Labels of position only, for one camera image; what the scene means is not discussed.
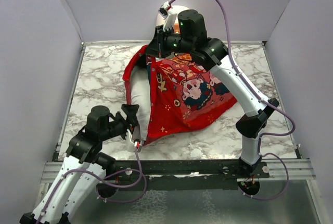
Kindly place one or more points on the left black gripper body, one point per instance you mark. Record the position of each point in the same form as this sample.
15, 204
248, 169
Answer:
119, 126

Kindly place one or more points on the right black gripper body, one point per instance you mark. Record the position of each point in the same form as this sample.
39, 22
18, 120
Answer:
168, 41

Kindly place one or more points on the white pillow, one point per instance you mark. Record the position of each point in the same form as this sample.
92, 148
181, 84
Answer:
140, 95

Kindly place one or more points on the red printed pillowcase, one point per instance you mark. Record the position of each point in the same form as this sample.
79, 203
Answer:
184, 96

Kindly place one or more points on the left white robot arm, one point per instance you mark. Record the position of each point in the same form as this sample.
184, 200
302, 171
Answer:
84, 165

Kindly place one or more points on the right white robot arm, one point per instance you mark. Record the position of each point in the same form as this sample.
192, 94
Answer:
185, 32

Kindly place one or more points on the white cylindrical drawer cabinet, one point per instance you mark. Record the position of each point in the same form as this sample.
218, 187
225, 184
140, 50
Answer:
176, 9

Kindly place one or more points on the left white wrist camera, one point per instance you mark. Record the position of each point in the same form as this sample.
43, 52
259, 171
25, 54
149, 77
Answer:
133, 140

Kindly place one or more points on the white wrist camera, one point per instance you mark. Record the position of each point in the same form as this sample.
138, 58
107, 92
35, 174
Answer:
167, 15
133, 140

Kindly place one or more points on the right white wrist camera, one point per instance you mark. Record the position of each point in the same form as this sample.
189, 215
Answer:
167, 15

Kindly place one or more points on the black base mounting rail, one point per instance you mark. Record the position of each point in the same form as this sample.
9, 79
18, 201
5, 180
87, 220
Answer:
176, 175

